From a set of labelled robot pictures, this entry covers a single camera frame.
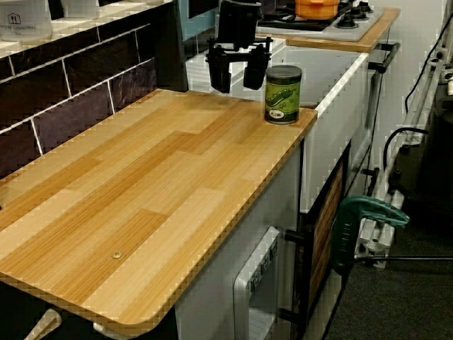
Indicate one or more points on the white jar with printed label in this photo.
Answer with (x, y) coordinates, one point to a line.
(24, 23)

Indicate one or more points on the white toy stove top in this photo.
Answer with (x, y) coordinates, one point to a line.
(348, 30)

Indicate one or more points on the white aluminium frame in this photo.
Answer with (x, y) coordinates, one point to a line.
(396, 170)

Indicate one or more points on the black towel bar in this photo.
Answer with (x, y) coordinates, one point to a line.
(387, 56)

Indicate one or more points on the wooden slat cabinet door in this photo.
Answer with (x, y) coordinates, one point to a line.
(323, 233)

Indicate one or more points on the green pea can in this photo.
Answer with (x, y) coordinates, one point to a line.
(283, 97)

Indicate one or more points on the white kitchen cabinet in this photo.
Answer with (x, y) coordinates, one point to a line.
(247, 205)

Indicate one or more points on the grey toy ice dispenser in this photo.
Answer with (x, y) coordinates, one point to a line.
(244, 283)

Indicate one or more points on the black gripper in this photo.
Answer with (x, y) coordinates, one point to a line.
(236, 25)

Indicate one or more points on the dark tile backsplash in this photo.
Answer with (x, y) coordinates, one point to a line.
(70, 88)

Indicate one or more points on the black kitchen pillar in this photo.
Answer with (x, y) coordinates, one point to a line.
(171, 46)

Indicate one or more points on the brass screw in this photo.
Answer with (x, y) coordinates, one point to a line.
(116, 254)

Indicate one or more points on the white toy sink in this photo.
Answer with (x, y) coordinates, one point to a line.
(339, 117)

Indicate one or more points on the wooden stove counter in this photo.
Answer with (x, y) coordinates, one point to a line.
(375, 37)

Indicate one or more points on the orange pot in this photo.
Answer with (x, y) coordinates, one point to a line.
(316, 8)

